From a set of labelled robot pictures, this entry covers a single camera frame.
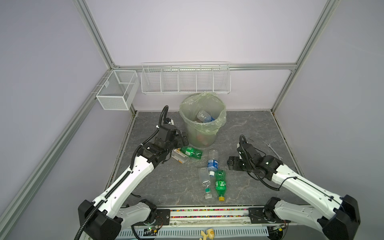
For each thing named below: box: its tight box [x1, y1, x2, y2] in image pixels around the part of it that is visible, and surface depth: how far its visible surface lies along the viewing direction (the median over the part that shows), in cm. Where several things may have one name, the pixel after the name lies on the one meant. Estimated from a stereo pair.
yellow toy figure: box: [199, 228, 215, 240], surface depth 69 cm
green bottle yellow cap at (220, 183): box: [215, 170, 227, 202], surface depth 82 cm
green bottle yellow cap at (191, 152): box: [177, 146, 204, 160], surface depth 93 cm
